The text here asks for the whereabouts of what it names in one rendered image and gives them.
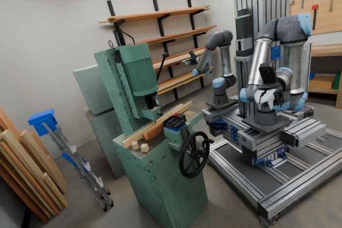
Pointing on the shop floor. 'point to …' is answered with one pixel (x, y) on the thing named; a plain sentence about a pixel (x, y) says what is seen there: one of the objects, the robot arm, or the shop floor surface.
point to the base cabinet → (168, 192)
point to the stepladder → (70, 154)
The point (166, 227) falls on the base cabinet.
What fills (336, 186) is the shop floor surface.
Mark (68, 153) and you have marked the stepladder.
